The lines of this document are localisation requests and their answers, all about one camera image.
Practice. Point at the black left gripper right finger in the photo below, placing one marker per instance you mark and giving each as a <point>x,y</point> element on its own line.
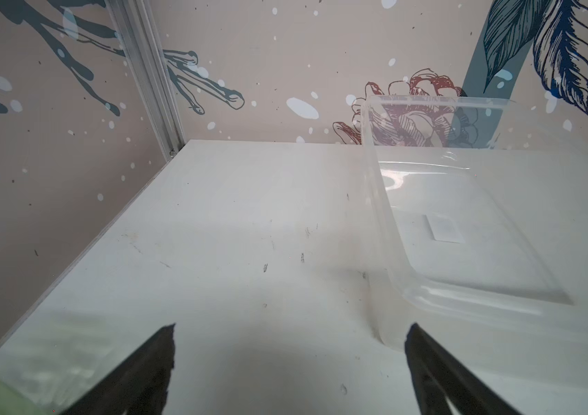
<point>441,382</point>

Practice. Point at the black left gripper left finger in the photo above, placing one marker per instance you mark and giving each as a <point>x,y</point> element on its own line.
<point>139,385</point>

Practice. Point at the clear plastic storage box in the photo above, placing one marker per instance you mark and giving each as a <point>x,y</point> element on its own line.
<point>480,210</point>

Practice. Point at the aluminium frame post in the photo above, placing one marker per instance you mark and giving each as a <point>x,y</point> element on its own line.
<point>143,50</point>

